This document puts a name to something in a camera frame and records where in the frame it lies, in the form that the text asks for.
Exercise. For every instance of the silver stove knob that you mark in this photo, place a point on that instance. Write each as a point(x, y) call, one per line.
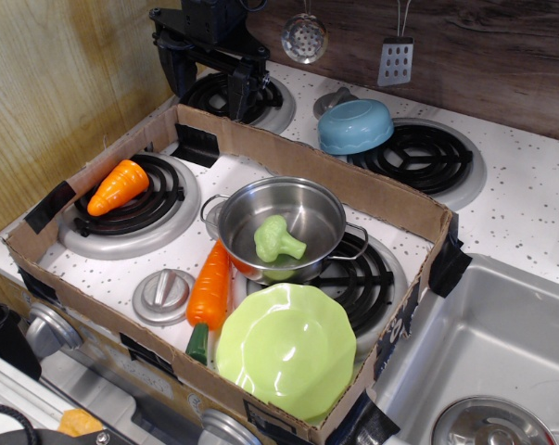
point(330, 100)
point(161, 298)

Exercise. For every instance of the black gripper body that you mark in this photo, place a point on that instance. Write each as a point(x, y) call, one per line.
point(222, 29)

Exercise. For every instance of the silver front oven knob right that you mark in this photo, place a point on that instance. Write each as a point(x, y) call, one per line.
point(220, 428)

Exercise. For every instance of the stainless steel pot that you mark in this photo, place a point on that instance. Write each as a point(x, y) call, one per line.
point(314, 215)

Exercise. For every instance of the orange carrot with green stem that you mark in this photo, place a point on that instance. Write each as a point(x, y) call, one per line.
point(208, 301)

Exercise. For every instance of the back left black burner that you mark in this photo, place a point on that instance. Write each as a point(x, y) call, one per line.
point(273, 110)

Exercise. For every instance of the silver oven knob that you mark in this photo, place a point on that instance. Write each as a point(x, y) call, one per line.
point(49, 332)
point(220, 428)

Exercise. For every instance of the green toy broccoli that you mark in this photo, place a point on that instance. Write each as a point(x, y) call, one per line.
point(272, 239)

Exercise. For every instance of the black device at left edge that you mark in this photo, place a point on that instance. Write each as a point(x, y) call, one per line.
point(14, 348)

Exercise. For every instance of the yellow sponge piece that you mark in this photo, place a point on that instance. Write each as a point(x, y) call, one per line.
point(78, 422)

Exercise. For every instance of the silver stove knob on top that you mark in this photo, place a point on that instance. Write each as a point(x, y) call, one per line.
point(161, 298)

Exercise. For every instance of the light green plastic bowl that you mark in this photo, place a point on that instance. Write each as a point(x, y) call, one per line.
point(291, 346)

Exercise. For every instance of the orange toy carrot top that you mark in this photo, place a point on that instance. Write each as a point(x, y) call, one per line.
point(125, 182)

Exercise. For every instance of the back right black burner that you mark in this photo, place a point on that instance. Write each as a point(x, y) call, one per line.
point(430, 157)

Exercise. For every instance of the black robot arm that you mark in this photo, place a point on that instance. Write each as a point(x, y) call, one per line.
point(220, 61)

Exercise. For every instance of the front right black burner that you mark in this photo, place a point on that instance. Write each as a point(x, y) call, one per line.
point(368, 281)

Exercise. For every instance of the hanging metal strainer ladle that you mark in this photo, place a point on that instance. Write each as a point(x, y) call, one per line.
point(304, 37)

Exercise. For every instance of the brown cardboard fence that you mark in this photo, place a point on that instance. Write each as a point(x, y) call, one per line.
point(378, 196)

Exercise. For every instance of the stainless steel sink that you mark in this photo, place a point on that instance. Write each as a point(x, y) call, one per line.
point(496, 334)

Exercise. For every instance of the silver sink drain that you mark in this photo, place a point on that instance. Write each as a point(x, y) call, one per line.
point(489, 420)

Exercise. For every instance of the hanging metal slotted spatula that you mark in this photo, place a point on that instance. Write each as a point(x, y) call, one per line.
point(396, 62)

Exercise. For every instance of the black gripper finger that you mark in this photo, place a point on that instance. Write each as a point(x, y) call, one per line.
point(247, 79)
point(179, 69)

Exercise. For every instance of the front left black burner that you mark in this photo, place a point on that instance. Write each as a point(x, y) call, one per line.
point(150, 221)

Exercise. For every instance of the black burner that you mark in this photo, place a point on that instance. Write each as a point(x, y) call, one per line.
point(150, 221)
point(273, 110)
point(368, 281)
point(430, 157)

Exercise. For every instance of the silver front oven knob left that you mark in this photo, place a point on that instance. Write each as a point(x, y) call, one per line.
point(49, 332)

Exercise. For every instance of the blue plastic bowl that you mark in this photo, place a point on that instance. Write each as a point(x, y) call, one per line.
point(354, 127)

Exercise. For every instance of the silver back stove knob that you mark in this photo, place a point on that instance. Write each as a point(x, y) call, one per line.
point(330, 100)

